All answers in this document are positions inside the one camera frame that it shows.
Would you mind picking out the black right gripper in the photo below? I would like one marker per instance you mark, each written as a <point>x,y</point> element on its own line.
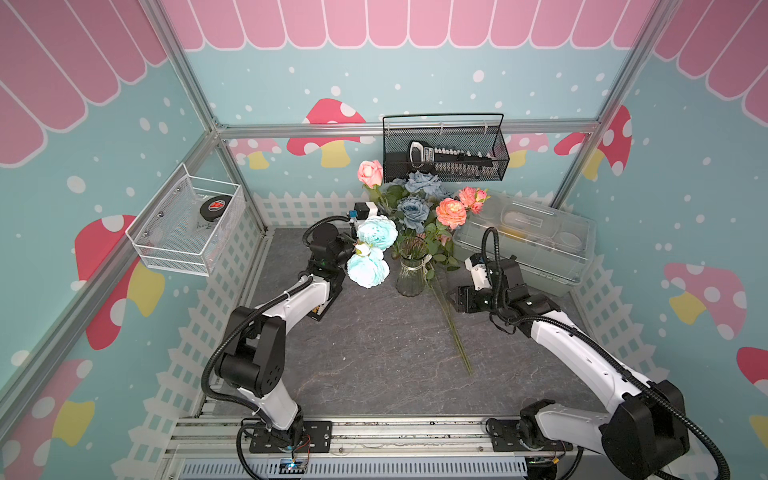
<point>468,304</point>

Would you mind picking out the pink orange peony stem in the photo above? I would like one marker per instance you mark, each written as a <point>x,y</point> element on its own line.
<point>434,281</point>

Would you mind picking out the pink rose stem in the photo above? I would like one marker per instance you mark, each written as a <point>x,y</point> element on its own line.
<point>371,175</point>

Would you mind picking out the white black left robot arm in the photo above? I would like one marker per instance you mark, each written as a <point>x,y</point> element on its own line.
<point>247,366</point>

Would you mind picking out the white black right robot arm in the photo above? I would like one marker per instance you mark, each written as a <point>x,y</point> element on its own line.
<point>643,426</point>

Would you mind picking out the clear glass ribbed vase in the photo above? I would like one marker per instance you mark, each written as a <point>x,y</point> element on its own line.
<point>411,280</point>

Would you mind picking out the light blue flower stem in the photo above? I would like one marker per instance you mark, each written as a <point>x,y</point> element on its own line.
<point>367,267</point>

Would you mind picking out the black parallel charging board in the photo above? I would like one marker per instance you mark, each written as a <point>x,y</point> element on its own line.
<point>319,312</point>

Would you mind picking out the green translucent storage box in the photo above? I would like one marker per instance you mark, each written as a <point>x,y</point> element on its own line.
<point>554,248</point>

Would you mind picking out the coral pink flower stem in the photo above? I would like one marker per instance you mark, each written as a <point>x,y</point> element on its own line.
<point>453,212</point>

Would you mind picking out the grey blue rose stem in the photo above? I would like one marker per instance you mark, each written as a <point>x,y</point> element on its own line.
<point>413,200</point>

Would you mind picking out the black tape roll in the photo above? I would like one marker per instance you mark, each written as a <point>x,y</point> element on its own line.
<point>214,208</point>

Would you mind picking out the socket bit set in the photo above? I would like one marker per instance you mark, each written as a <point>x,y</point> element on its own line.
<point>449,164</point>

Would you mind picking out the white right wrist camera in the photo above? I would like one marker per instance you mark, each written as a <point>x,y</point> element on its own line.
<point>479,277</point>

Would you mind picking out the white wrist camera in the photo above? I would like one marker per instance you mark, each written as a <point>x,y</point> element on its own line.
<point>479,277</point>
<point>363,211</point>

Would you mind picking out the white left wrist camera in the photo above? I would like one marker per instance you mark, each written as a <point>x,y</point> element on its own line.
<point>363,211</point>

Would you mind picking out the white wire mesh basket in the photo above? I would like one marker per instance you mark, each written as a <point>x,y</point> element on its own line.
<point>170,235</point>

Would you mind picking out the black wire mesh basket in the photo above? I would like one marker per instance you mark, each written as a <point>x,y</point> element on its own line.
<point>454,147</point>

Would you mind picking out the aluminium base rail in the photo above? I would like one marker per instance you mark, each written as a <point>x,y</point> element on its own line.
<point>384,447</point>

